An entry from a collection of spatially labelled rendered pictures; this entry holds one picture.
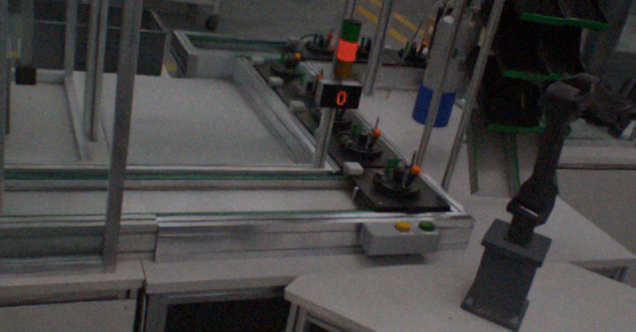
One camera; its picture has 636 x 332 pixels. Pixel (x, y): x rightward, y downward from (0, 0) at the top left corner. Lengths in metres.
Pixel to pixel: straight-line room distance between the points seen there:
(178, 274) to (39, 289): 0.30
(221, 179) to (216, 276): 0.36
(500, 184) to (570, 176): 1.02
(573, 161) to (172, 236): 1.91
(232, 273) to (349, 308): 0.29
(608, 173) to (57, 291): 2.38
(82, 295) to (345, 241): 0.66
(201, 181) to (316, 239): 0.36
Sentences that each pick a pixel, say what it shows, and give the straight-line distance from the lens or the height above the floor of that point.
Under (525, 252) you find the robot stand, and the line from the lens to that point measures 1.80.
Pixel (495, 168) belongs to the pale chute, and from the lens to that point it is 2.25.
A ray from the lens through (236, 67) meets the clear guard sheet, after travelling 1.98.
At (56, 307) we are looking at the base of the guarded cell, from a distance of 1.76.
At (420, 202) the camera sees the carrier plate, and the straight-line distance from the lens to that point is 2.10.
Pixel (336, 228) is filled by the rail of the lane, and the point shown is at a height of 0.94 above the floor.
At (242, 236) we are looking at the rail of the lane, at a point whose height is 0.93.
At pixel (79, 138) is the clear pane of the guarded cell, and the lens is 1.60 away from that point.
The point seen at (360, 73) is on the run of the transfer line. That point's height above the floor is 0.93.
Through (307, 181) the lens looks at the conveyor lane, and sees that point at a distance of 2.13.
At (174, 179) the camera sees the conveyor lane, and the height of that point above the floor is 0.94.
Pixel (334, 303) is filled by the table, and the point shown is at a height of 0.86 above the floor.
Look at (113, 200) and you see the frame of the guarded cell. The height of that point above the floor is 1.05.
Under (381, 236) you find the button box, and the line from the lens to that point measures 1.89.
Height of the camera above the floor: 1.84
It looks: 23 degrees down
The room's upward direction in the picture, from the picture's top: 12 degrees clockwise
